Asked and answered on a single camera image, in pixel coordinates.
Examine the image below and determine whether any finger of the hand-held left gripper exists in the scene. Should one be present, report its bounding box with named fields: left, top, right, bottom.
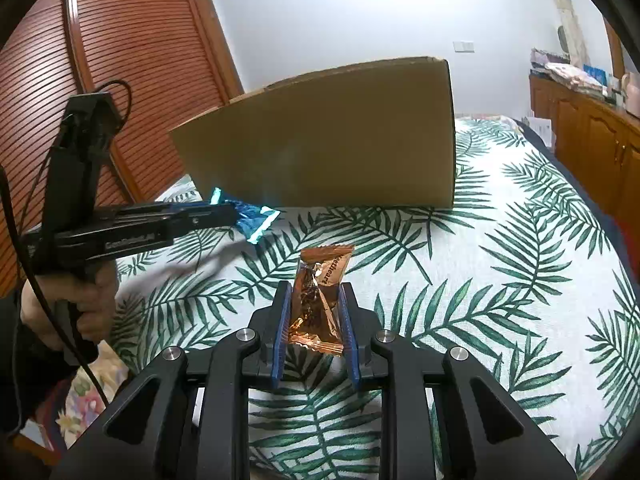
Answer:
left=170, top=206, right=239, bottom=243
left=167, top=201, right=221, bottom=216

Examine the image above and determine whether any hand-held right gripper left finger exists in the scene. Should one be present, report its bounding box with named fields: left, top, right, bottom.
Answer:
left=50, top=281, right=293, bottom=480

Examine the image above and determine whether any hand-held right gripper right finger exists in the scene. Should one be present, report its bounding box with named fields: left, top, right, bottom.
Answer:
left=340, top=282, right=578, bottom=480

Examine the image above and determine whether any copper foil candy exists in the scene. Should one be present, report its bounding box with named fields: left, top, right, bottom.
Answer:
left=289, top=244, right=356, bottom=356

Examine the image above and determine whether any blue foil candy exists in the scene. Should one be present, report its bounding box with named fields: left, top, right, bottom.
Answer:
left=210, top=187, right=281, bottom=246

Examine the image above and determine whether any cardboard box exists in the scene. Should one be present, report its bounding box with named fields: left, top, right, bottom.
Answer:
left=170, top=56, right=456, bottom=209

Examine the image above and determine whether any person's left forearm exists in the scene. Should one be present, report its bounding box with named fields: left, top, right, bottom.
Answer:
left=0, top=290, right=96, bottom=436

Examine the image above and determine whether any person's left hand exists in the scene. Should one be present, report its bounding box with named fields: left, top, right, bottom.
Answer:
left=21, top=271, right=119, bottom=352

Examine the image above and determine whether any wooden louvered wardrobe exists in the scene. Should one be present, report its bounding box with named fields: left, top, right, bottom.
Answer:
left=0, top=0, right=246, bottom=296

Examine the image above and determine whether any leaf print bedsheet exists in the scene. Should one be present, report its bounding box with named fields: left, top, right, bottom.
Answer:
left=107, top=117, right=640, bottom=480

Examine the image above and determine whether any white paper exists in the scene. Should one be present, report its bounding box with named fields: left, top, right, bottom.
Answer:
left=525, top=117, right=554, bottom=149

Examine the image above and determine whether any navy blue blanket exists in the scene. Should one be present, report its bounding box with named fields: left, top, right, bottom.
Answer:
left=510, top=117, right=640, bottom=281

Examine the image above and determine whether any wooden cabinet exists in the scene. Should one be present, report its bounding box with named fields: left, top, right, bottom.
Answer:
left=529, top=75, right=640, bottom=241

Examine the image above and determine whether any purple cloth pile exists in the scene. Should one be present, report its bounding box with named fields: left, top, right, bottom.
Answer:
left=530, top=48, right=566, bottom=68

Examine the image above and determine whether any beige bottle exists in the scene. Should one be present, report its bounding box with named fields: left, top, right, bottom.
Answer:
left=620, top=72, right=640, bottom=107

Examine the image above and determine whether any cream curtain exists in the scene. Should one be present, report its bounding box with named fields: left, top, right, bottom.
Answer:
left=542, top=0, right=589, bottom=63

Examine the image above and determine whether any black cable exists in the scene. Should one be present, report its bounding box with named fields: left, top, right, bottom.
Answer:
left=0, top=79, right=133, bottom=408

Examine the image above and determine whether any wooden door frame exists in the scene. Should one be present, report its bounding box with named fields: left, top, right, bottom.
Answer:
left=602, top=17, right=626, bottom=77

